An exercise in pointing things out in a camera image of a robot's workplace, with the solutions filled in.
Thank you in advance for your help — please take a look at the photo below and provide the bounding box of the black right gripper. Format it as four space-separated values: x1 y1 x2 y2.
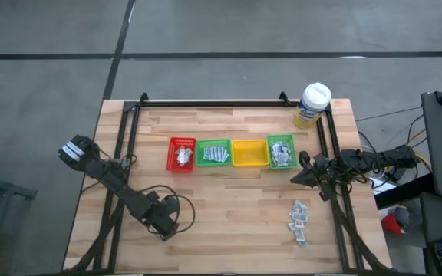
290 150 333 203

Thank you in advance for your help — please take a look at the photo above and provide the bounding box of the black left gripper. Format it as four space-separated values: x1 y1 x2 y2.
140 190 182 242

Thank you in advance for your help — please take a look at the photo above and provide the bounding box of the green plastic basket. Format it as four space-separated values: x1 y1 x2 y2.
266 133 298 170
195 138 233 168

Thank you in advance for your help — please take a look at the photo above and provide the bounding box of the yellow plastic basket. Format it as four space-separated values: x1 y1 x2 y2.
231 139 271 168

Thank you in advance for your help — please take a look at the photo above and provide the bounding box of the red plastic basket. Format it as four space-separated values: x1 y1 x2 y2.
165 136 197 173

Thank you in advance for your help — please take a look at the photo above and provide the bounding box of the Lysol wipes canister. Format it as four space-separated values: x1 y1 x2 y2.
292 81 333 130

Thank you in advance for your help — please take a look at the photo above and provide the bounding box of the white paper sheet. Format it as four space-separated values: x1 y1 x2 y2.
369 176 397 196

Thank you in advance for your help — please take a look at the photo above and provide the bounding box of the black power adapter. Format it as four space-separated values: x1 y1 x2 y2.
388 165 413 183

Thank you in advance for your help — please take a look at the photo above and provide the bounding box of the red cloth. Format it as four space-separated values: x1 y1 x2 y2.
381 212 404 236

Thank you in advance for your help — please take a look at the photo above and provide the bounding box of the black diagonal beam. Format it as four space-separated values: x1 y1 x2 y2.
374 172 437 210

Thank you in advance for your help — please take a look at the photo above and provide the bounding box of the grey cloth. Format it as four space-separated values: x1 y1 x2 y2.
394 204 424 228

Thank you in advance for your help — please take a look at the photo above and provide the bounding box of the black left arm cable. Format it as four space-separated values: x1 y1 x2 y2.
127 153 196 235

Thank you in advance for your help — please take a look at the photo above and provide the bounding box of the thin grey floor cable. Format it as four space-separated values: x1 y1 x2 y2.
355 105 424 123

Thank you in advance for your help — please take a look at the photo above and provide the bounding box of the yellow cable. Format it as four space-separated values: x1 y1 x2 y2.
408 128 434 173

